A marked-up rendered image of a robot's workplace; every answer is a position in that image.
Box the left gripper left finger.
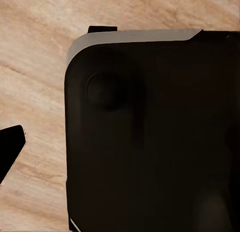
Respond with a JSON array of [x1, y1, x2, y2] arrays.
[[0, 125, 26, 184]]

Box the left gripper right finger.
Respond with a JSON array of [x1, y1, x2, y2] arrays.
[[224, 125, 240, 165]]

